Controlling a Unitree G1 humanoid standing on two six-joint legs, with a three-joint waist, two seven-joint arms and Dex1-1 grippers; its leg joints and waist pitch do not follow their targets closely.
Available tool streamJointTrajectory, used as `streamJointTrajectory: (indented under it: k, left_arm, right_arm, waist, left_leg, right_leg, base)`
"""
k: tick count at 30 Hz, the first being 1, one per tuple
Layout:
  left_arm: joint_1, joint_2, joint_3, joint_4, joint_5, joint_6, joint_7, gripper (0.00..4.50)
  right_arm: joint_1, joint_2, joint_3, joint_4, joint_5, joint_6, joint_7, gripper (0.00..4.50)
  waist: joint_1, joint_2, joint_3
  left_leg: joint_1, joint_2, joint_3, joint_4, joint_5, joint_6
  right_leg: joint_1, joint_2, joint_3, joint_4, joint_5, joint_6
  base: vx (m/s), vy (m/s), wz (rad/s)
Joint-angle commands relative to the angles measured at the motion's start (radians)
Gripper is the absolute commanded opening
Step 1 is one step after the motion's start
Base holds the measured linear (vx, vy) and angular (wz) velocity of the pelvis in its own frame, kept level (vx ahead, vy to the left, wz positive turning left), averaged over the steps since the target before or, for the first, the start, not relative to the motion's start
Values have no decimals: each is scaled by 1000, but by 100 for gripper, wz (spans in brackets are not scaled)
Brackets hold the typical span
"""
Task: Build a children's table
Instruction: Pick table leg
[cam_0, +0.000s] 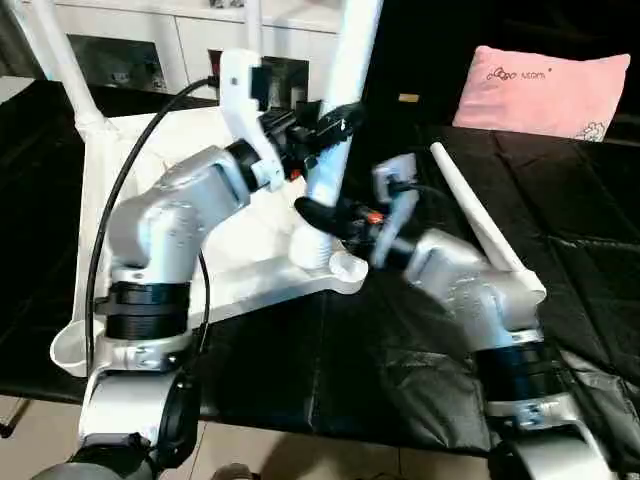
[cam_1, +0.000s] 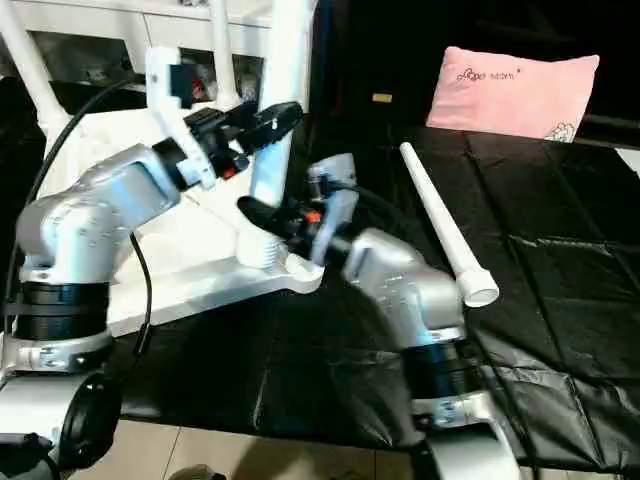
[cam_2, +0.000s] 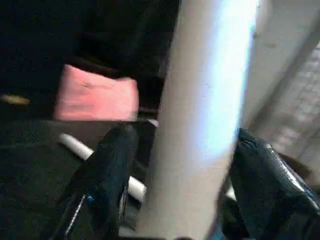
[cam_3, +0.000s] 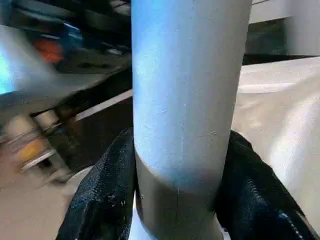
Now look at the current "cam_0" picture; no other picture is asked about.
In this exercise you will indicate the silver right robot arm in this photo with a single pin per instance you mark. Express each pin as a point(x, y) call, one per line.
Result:
point(470, 280)

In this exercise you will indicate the black metal stand leg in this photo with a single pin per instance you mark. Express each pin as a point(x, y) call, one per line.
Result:
point(4, 432)

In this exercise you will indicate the black work mat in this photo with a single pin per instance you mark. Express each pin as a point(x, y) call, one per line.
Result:
point(570, 220)

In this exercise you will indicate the small yellow label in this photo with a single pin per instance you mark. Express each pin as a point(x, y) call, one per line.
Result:
point(408, 98)

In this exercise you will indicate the white plastic table top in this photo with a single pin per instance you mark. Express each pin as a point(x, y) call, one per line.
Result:
point(100, 190)

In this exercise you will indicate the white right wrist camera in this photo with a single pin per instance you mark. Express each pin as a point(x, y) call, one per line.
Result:
point(400, 185)

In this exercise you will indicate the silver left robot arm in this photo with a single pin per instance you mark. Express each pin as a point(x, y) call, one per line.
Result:
point(170, 220)

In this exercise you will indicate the white glass-door cabinet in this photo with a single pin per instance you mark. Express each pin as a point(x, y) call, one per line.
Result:
point(180, 35)

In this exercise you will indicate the small black white trinket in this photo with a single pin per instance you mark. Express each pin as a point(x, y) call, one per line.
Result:
point(226, 3)

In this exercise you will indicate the dark robot foot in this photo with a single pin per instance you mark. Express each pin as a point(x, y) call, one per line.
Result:
point(232, 473)

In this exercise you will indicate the pink pillow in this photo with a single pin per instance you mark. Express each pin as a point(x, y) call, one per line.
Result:
point(545, 92)

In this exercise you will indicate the white plastic table leg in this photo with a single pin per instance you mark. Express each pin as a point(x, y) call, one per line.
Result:
point(253, 25)
point(355, 50)
point(470, 200)
point(60, 50)

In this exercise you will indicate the dark grey curtain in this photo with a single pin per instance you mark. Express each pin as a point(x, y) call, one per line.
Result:
point(10, 40)

